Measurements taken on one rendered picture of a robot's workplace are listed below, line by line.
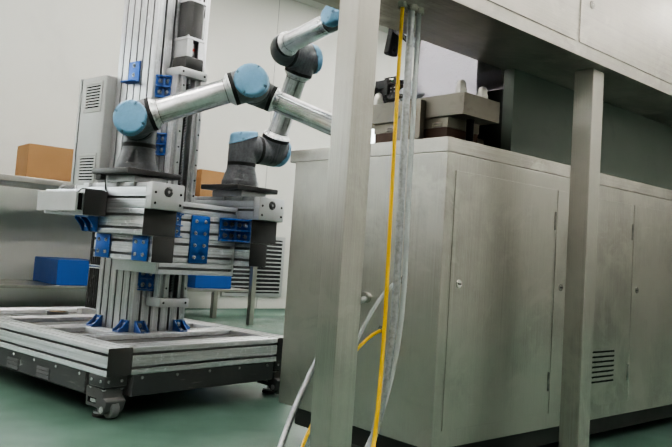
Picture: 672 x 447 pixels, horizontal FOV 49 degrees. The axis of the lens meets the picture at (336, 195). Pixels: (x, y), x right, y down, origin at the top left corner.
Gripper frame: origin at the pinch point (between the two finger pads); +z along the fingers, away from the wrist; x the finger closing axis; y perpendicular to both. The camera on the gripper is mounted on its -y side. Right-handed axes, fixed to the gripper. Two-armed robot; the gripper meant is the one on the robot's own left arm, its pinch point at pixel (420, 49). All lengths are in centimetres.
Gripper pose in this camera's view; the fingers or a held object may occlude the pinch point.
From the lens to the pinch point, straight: 251.8
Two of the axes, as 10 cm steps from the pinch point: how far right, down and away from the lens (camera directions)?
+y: 4.8, -7.7, -4.2
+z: 4.6, 6.3, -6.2
